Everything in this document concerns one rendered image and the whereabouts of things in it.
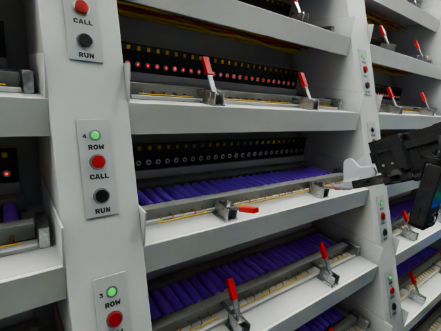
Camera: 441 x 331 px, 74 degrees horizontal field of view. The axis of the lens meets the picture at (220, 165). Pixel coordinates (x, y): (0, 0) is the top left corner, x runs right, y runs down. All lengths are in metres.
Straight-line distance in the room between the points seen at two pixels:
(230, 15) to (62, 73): 0.32
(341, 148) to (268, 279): 0.42
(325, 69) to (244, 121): 0.43
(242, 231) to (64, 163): 0.30
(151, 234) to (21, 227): 0.16
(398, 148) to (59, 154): 0.51
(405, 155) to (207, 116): 0.33
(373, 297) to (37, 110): 0.85
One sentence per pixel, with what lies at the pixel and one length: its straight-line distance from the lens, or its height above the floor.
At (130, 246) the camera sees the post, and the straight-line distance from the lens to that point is 0.42.
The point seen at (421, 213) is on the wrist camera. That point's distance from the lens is 0.59.
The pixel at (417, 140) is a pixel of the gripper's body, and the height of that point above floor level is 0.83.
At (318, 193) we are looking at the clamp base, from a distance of 0.69.
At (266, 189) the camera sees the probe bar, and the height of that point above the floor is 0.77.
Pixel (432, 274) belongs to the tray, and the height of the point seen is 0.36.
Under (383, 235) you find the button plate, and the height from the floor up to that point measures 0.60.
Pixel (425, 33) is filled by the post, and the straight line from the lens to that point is 1.58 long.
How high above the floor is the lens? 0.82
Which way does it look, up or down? 1 degrees up
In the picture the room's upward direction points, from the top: 6 degrees counter-clockwise
